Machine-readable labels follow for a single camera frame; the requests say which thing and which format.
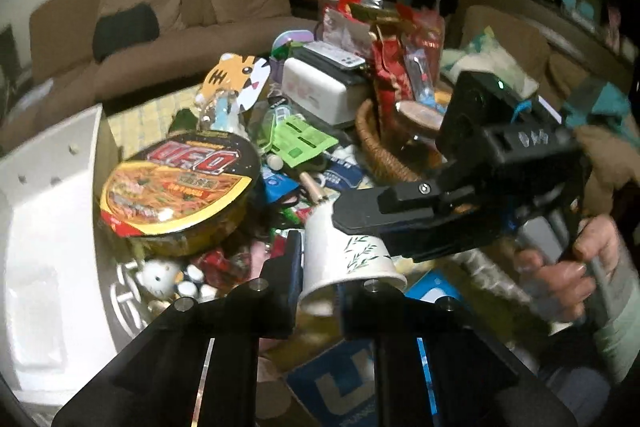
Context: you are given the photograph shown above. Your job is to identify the white cat figurine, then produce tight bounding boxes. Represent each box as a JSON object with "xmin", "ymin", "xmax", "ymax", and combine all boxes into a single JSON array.
[{"xmin": 135, "ymin": 257, "xmax": 221, "ymax": 303}]

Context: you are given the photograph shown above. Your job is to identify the brown armchair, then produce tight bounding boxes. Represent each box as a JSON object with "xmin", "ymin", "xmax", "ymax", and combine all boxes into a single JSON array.
[{"xmin": 457, "ymin": 0, "xmax": 640, "ymax": 118}]

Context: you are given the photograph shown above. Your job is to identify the wooden lid jar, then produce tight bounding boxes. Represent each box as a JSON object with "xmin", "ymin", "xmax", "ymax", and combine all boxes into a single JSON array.
[{"xmin": 392, "ymin": 101, "xmax": 446, "ymax": 148}]

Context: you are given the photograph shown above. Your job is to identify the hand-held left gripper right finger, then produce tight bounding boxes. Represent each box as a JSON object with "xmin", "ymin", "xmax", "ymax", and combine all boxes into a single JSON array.
[{"xmin": 336, "ymin": 279, "xmax": 576, "ymax": 427}]

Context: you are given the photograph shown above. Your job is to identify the white green plush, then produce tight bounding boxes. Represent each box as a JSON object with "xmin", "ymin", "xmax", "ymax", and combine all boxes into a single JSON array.
[{"xmin": 440, "ymin": 27, "xmax": 538, "ymax": 98}]

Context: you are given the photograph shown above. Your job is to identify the blue white packet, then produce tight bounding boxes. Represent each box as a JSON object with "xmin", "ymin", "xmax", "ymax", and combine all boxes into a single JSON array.
[{"xmin": 320, "ymin": 157, "xmax": 368, "ymax": 192}]

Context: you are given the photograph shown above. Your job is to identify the tiger-shaped card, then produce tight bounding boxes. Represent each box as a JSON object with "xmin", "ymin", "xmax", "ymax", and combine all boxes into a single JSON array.
[{"xmin": 192, "ymin": 52, "xmax": 272, "ymax": 118}]

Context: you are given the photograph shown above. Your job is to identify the brown sofa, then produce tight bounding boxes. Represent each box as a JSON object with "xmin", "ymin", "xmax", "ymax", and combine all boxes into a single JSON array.
[{"xmin": 0, "ymin": 0, "xmax": 321, "ymax": 148}]

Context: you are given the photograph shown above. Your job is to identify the person's right hand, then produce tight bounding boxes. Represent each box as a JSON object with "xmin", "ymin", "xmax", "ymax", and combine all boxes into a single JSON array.
[{"xmin": 514, "ymin": 214, "xmax": 623, "ymax": 324}]

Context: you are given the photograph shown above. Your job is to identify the instant noodle bowl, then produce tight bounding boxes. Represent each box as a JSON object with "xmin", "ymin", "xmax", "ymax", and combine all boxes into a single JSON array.
[{"xmin": 98, "ymin": 130, "xmax": 262, "ymax": 258}]

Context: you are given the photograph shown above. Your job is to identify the grey pebble pattern mat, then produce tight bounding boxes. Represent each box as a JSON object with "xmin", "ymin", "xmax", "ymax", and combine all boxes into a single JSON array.
[{"xmin": 470, "ymin": 252, "xmax": 531, "ymax": 308}]

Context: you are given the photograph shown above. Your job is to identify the leaf print paper cup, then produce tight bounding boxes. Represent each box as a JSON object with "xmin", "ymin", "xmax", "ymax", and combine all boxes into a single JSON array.
[{"xmin": 298, "ymin": 202, "xmax": 408, "ymax": 310}]

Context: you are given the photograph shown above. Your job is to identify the white remote control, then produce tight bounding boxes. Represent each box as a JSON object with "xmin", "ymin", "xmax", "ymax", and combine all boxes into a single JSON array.
[{"xmin": 304, "ymin": 41, "xmax": 368, "ymax": 70}]

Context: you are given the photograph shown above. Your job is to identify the white cardboard box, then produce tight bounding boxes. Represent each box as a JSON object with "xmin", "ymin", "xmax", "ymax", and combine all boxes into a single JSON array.
[{"xmin": 0, "ymin": 103, "xmax": 126, "ymax": 403}]

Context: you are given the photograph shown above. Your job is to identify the purple round tin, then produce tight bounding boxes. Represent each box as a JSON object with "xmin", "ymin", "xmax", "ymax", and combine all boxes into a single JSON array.
[{"xmin": 272, "ymin": 29, "xmax": 318, "ymax": 58}]

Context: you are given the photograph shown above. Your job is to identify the black cushion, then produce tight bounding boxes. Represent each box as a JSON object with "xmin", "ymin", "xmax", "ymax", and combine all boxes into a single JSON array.
[{"xmin": 92, "ymin": 3, "xmax": 160, "ymax": 62}]

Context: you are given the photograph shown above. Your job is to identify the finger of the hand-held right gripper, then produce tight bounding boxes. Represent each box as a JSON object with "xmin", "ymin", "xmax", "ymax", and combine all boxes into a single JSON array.
[
  {"xmin": 331, "ymin": 164, "xmax": 482, "ymax": 234},
  {"xmin": 371, "ymin": 206, "xmax": 517, "ymax": 265}
]

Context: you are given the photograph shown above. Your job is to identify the teal cloth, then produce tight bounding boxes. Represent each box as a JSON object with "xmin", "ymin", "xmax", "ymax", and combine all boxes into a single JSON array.
[{"xmin": 562, "ymin": 77, "xmax": 640, "ymax": 128}]

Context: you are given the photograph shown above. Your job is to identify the clear packet blue contents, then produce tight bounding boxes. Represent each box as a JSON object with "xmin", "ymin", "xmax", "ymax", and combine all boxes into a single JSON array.
[{"xmin": 197, "ymin": 89, "xmax": 246, "ymax": 132}]

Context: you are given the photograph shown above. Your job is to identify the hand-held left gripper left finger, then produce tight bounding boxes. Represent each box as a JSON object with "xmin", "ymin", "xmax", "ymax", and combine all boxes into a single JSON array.
[{"xmin": 52, "ymin": 231, "xmax": 304, "ymax": 427}]

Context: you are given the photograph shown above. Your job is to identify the person's right forearm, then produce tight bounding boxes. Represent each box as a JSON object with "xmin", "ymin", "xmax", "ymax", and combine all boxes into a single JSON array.
[{"xmin": 550, "ymin": 237, "xmax": 640, "ymax": 388}]

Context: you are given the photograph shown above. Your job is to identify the large blue printed box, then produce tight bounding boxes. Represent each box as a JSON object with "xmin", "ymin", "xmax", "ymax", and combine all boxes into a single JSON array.
[{"xmin": 284, "ymin": 337, "xmax": 436, "ymax": 427}]

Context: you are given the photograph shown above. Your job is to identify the white rectangular case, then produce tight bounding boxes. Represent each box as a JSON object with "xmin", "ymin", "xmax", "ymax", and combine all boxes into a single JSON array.
[{"xmin": 281, "ymin": 56, "xmax": 371, "ymax": 128}]

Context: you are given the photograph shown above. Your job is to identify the wicker basket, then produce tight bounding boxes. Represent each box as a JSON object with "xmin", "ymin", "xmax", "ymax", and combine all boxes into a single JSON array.
[{"xmin": 355, "ymin": 98, "xmax": 451, "ymax": 184}]

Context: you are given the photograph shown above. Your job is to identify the red white snack bag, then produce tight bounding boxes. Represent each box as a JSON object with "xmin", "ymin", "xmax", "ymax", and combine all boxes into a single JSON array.
[{"xmin": 322, "ymin": 4, "xmax": 373, "ymax": 50}]

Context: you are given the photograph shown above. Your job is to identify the green card packet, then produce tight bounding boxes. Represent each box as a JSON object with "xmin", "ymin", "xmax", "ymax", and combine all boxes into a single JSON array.
[{"xmin": 267, "ymin": 114, "xmax": 339, "ymax": 168}]

